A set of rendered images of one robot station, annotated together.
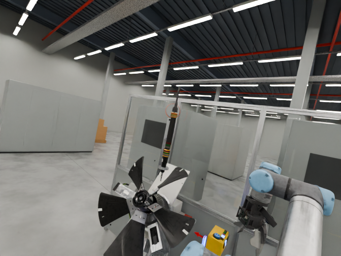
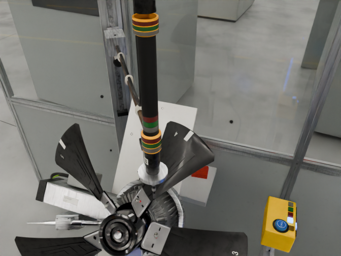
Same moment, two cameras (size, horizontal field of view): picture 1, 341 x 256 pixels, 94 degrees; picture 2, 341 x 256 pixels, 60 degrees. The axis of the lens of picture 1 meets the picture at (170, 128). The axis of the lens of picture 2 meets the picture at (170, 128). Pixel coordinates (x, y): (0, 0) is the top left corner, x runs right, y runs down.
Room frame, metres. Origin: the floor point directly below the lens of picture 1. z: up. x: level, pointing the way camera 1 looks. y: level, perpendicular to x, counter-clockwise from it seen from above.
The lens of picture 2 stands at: (0.54, 0.08, 1.96)
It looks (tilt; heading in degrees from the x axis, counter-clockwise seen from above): 37 degrees down; 346
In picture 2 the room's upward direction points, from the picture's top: straight up
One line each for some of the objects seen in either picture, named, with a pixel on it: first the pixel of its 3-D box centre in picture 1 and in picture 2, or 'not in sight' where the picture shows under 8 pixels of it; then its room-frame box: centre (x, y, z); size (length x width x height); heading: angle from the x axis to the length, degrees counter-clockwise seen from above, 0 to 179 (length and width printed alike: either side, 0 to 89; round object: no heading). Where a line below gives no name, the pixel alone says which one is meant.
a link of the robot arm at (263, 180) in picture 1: (267, 181); not in sight; (0.57, -0.38, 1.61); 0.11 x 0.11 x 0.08; 49
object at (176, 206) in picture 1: (171, 205); not in sight; (1.61, -0.17, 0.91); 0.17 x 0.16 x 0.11; 146
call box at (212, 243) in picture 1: (217, 240); (278, 224); (1.07, -0.47, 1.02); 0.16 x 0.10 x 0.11; 146
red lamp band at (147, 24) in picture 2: not in sight; (145, 20); (1.02, -0.01, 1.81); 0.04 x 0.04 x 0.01
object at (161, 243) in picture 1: (158, 238); not in sight; (1.02, -0.06, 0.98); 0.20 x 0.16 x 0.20; 146
